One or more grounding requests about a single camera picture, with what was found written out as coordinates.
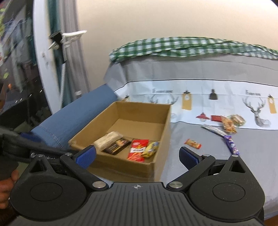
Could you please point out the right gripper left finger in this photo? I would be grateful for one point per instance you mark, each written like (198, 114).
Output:
(85, 157)

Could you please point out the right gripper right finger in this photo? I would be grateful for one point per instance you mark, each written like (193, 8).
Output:
(189, 158)

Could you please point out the small orange candy packet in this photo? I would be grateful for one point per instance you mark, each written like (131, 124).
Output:
(193, 144)

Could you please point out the beige cracker packet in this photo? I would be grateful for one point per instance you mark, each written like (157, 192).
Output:
(106, 140)

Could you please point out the dark brown chocolate bar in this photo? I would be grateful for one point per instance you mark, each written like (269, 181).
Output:
(117, 146)

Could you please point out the yellow cartoon snack packet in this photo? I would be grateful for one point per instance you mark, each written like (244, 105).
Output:
(150, 150)

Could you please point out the purple snack packet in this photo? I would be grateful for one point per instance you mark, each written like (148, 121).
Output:
(231, 145)

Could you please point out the red snack packet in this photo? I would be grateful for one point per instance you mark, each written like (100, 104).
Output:
(137, 148)
(216, 118)

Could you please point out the left hand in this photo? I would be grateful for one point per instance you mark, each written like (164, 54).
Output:
(6, 187)

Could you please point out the silver striped snack packet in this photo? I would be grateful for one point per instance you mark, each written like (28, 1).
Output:
(214, 130)

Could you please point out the flat red snack packet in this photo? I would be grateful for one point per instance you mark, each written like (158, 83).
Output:
(216, 118)

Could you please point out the brown cardboard box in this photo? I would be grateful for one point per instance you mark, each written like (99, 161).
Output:
(144, 121)

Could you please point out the orange nut snack packet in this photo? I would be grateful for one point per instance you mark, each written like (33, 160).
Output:
(228, 125)

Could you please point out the clear green snack packet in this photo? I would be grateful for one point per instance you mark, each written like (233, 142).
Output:
(237, 120)

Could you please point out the grey printed sofa cover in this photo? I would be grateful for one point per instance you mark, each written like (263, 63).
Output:
(198, 88)

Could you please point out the green checkered cloth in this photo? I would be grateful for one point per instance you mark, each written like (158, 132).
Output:
(183, 47)

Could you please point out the black garment steamer head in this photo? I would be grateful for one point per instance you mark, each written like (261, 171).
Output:
(56, 37)

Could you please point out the grey curtain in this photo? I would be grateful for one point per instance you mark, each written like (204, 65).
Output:
(70, 66)

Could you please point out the white door frame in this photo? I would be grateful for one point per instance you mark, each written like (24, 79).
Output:
(45, 57)

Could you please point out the white wall hook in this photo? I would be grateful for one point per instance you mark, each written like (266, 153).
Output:
(68, 38)

